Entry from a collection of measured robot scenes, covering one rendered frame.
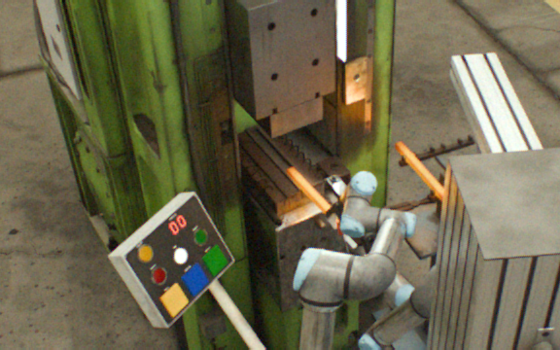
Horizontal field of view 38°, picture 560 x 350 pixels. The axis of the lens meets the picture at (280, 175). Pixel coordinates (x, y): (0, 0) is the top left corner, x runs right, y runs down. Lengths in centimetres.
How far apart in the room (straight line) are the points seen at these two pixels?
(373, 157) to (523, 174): 189
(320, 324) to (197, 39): 96
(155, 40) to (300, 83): 49
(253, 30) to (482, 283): 136
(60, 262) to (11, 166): 89
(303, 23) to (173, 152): 61
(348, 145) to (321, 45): 63
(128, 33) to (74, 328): 158
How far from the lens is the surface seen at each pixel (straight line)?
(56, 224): 448
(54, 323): 401
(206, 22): 257
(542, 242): 133
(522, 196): 140
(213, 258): 269
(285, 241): 297
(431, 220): 324
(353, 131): 313
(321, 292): 213
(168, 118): 267
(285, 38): 255
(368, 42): 295
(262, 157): 309
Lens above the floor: 295
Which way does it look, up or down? 41 degrees down
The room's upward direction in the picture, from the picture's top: 3 degrees counter-clockwise
